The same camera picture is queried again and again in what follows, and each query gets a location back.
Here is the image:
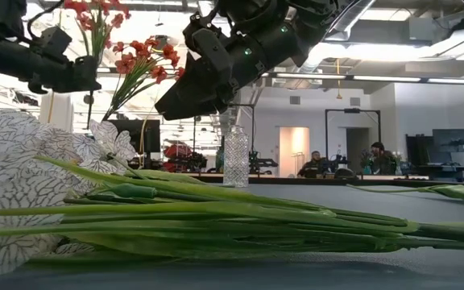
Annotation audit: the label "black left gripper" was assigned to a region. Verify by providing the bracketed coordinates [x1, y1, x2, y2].
[26, 48, 102, 94]

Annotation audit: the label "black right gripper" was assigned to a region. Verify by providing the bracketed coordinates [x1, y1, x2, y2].
[154, 38, 269, 121]

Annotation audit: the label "large white flower bunch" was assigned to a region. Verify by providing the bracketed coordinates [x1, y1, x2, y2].
[0, 110, 464, 285]

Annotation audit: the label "yellow artificial tulip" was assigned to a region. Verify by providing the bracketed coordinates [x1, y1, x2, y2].
[346, 183, 464, 201]

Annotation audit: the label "clear cut-glass vase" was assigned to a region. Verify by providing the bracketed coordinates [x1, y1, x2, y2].
[222, 125, 251, 189]

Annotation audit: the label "red machine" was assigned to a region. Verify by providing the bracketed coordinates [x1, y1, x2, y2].
[163, 143, 193, 172]

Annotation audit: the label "black monitor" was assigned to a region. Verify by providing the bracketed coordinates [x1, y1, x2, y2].
[109, 118, 161, 156]

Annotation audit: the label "long ceiling light bar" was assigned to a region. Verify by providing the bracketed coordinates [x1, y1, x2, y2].
[94, 66, 464, 85]

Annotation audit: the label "person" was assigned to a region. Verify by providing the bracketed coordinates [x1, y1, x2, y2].
[370, 141, 399, 176]
[296, 150, 326, 179]

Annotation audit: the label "dark desk with monitors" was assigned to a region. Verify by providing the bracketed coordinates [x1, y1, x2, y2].
[404, 127, 464, 182]

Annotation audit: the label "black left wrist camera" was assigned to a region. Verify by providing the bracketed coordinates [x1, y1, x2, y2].
[39, 26, 73, 56]

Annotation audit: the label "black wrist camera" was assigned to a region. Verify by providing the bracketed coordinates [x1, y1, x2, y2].
[183, 11, 235, 88]
[39, 26, 73, 56]

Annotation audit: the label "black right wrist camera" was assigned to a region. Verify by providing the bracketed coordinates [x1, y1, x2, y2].
[183, 11, 235, 88]

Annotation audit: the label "black gantry frame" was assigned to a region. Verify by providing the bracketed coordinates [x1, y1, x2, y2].
[325, 108, 382, 176]
[193, 102, 256, 178]

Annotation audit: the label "silver round ventilation duct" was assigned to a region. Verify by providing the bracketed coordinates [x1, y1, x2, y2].
[296, 0, 378, 73]

